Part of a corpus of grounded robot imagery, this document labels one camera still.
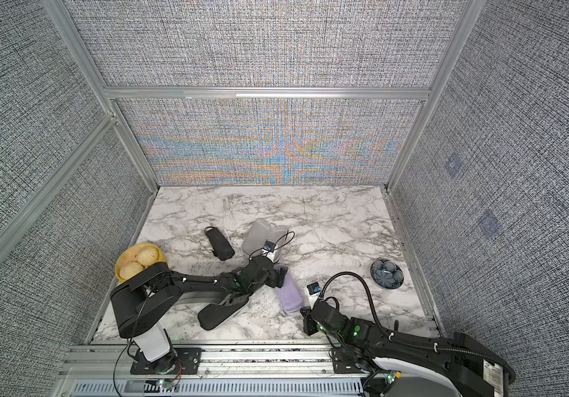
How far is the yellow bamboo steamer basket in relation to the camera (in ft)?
2.86

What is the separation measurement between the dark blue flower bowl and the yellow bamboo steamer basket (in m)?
0.79

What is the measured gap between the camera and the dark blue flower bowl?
0.88 metres
